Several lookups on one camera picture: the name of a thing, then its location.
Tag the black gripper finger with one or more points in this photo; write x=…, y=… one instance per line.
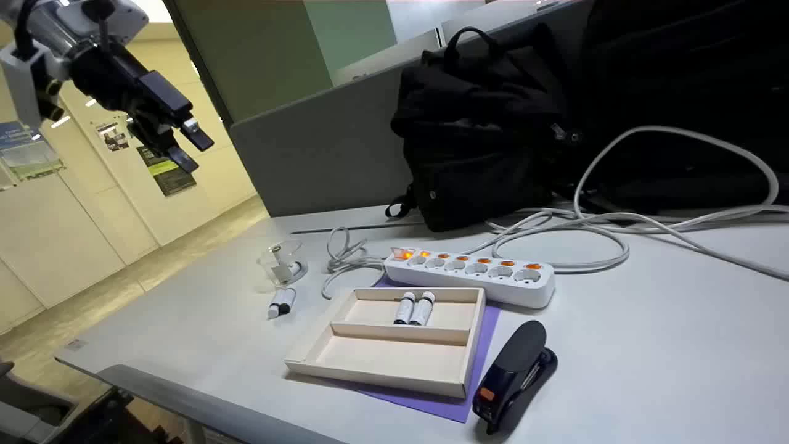
x=184, y=158
x=198, y=137

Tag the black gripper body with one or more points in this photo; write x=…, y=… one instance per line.
x=136, y=91

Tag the small white bottle dark cap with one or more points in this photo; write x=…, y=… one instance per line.
x=283, y=301

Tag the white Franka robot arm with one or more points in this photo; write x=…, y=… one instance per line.
x=63, y=28

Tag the wooden two-compartment tray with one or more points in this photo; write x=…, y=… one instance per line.
x=385, y=359

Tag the green partition panel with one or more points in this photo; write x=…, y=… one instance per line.
x=272, y=51

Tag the grey desk partition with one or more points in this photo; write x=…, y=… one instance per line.
x=328, y=151

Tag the dark chair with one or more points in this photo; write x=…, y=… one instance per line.
x=58, y=408

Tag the black backpack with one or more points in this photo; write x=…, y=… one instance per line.
x=481, y=131

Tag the white power strip orange switches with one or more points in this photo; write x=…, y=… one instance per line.
x=472, y=274

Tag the purple paper sheet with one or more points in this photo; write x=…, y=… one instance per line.
x=486, y=347

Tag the black stapler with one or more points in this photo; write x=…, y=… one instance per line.
x=514, y=379

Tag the yellow wall label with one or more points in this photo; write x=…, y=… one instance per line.
x=173, y=176

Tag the blue wall poster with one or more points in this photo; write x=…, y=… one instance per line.
x=29, y=151

